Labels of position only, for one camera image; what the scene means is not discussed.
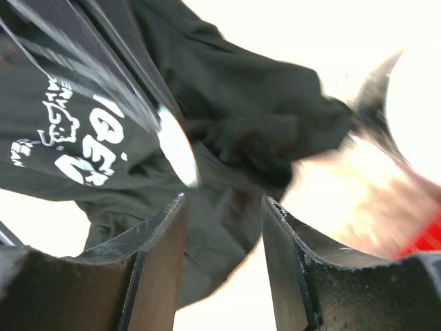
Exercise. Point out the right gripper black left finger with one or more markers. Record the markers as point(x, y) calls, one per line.
point(127, 283)

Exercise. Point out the red plastic basket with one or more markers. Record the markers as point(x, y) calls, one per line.
point(427, 240)

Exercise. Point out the round colourful brooch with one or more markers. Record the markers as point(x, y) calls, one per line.
point(177, 148)

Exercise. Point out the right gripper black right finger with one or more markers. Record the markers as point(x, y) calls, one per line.
point(320, 284)

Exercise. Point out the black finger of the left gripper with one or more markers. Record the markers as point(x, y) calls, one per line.
point(60, 39)
point(117, 24)

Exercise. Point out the black printed t-shirt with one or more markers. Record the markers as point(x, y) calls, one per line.
point(247, 118)

